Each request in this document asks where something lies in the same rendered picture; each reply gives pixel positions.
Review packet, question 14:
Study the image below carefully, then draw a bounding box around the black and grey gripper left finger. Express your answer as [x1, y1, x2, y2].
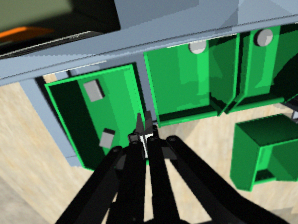
[55, 113, 148, 224]

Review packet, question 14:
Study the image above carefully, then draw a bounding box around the green open-front bin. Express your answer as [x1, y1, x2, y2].
[225, 23, 298, 113]
[230, 113, 298, 192]
[143, 33, 240, 128]
[44, 62, 147, 171]

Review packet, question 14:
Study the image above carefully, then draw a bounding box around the grey rectangular block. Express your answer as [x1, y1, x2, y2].
[99, 128, 116, 148]
[83, 79, 105, 102]

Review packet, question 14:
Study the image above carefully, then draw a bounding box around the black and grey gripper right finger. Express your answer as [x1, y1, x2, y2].
[145, 111, 290, 224]

